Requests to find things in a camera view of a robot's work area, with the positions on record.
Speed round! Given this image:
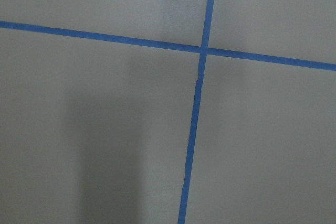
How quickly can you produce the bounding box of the vertical blue tape line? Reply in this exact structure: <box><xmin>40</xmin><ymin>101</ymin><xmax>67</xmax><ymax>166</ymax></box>
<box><xmin>177</xmin><ymin>0</ymin><xmax>215</xmax><ymax>224</ymax></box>

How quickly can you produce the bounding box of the horizontal blue tape line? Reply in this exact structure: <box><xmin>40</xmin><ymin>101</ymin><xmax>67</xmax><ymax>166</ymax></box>
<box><xmin>1</xmin><ymin>21</ymin><xmax>335</xmax><ymax>71</ymax></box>

